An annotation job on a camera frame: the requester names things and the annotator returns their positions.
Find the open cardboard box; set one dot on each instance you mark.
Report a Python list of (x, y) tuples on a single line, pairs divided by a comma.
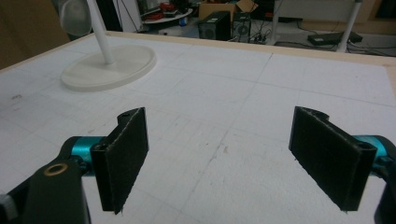
[(218, 6)]

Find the white round table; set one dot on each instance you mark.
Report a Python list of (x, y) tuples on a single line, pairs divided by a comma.
[(168, 18)]

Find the white hook rack stand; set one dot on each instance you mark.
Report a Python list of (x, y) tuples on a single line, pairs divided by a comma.
[(102, 73)]

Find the brown panel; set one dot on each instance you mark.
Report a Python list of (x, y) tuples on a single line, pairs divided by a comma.
[(28, 31)]

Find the white stand leg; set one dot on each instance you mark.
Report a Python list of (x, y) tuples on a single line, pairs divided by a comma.
[(275, 25), (348, 28)]

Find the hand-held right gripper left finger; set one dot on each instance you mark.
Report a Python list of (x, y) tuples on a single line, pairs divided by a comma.
[(124, 155)]

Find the flat black device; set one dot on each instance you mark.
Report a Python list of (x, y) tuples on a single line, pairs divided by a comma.
[(330, 38)]

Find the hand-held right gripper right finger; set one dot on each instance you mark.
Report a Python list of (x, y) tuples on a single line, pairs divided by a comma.
[(330, 155)]

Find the black computer tower with grille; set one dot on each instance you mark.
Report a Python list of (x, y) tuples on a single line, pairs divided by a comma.
[(242, 28)]

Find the white grid mat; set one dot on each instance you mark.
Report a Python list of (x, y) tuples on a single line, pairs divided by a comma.
[(218, 109)]

